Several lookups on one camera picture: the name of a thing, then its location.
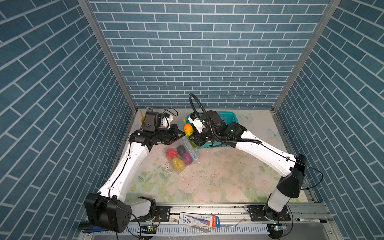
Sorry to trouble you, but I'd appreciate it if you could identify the toy corn cob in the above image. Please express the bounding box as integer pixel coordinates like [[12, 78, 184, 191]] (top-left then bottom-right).
[[184, 124, 194, 138]]

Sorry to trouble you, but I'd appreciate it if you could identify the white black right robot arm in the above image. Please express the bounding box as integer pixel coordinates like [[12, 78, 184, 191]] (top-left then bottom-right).
[[184, 123, 307, 221]]

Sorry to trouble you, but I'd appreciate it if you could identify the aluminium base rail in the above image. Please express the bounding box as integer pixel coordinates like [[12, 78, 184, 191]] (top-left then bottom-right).
[[79, 203, 342, 240]]

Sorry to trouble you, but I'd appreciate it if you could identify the yellow toy potato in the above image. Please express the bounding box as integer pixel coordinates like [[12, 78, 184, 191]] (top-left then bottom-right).
[[171, 157, 186, 170]]

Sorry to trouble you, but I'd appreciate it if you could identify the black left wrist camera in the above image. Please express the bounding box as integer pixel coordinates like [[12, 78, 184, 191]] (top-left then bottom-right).
[[142, 112, 174, 133]]

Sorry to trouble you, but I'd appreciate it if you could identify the yellow metal pen bucket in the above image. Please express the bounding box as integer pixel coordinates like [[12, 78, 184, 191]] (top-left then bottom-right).
[[139, 107, 151, 124]]

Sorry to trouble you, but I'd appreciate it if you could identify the red toy pepper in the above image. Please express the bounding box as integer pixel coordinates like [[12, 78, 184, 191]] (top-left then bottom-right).
[[166, 148, 178, 160]]

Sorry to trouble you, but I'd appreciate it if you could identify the clear zip top bag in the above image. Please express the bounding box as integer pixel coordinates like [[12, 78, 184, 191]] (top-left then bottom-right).
[[165, 119, 199, 173]]

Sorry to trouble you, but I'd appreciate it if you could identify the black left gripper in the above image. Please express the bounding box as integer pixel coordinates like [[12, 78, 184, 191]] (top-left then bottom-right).
[[154, 124, 186, 145]]

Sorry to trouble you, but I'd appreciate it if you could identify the dark toy avocado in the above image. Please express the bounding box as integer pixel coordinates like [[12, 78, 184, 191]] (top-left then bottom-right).
[[177, 145, 187, 157]]

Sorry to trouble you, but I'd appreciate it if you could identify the blue box cutter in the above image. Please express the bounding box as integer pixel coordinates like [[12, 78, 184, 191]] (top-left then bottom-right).
[[78, 222, 106, 234]]

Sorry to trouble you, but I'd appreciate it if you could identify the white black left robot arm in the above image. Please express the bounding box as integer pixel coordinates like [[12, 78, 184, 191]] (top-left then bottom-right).
[[78, 124, 185, 233]]

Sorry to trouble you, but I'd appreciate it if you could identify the teal plastic basket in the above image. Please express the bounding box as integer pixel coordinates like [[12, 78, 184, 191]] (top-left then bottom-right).
[[191, 112, 238, 149]]

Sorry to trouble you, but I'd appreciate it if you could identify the purple toy onion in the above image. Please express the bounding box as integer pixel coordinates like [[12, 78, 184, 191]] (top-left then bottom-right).
[[182, 153, 194, 165]]

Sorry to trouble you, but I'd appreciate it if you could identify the black marker on rail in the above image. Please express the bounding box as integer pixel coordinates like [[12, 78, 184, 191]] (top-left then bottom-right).
[[296, 218, 328, 223]]

